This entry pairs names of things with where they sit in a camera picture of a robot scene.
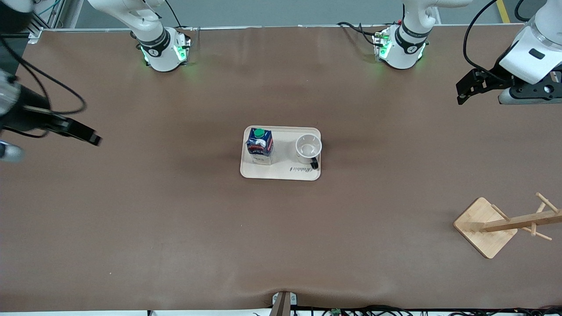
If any blue milk carton green cap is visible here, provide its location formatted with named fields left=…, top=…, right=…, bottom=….
left=245, top=127, right=274, bottom=165

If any white smiley cup black handle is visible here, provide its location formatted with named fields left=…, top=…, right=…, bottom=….
left=295, top=134, right=323, bottom=170

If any wooden cup rack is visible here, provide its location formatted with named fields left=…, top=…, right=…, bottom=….
left=453, top=192, right=562, bottom=259

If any cream tray with bear print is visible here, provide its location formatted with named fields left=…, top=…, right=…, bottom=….
left=240, top=126, right=321, bottom=181

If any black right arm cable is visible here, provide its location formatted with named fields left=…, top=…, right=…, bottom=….
left=0, top=35, right=87, bottom=115

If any long black left arm cable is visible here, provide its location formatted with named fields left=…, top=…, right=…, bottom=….
left=464, top=0, right=512, bottom=82

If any short black left arm cable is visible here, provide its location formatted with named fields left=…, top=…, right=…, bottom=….
left=515, top=0, right=534, bottom=22

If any aluminium frame profile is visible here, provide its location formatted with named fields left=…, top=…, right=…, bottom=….
left=26, top=0, right=66, bottom=41

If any black cable at arm base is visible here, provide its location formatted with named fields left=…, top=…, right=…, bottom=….
left=337, top=21, right=382, bottom=47

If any thin black cable behind arm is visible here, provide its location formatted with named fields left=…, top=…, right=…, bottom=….
left=165, top=0, right=185, bottom=29

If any metal camera mount clamp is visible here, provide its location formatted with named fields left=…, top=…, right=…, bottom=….
left=272, top=291, right=298, bottom=316

